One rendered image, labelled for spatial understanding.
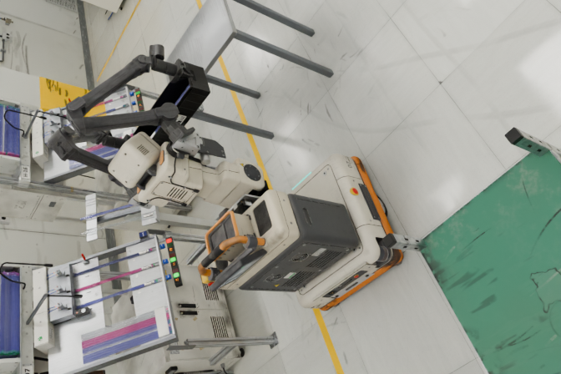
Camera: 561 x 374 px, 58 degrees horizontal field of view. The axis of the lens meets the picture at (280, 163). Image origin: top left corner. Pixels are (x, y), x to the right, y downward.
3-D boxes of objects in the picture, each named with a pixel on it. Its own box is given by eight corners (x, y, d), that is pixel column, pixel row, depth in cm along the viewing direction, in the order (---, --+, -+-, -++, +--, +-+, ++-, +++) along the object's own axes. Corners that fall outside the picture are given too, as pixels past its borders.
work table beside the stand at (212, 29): (334, 73, 331) (233, 31, 282) (271, 139, 370) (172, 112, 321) (313, 29, 357) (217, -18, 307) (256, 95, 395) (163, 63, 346)
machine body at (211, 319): (224, 267, 386) (148, 261, 347) (249, 356, 344) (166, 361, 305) (183, 310, 419) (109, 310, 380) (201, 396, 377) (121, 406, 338)
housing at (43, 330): (56, 275, 322) (45, 265, 311) (59, 350, 293) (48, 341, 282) (42, 280, 321) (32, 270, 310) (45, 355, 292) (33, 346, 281)
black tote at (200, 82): (156, 162, 276) (137, 159, 269) (151, 138, 285) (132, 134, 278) (210, 92, 245) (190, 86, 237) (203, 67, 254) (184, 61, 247)
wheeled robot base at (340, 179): (409, 259, 257) (377, 255, 241) (328, 313, 292) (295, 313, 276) (362, 155, 294) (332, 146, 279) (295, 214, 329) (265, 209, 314)
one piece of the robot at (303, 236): (381, 248, 255) (246, 230, 204) (312, 296, 285) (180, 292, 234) (357, 193, 274) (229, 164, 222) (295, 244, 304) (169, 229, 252)
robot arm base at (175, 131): (170, 151, 222) (184, 134, 216) (158, 138, 223) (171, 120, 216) (183, 145, 229) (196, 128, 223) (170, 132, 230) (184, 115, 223)
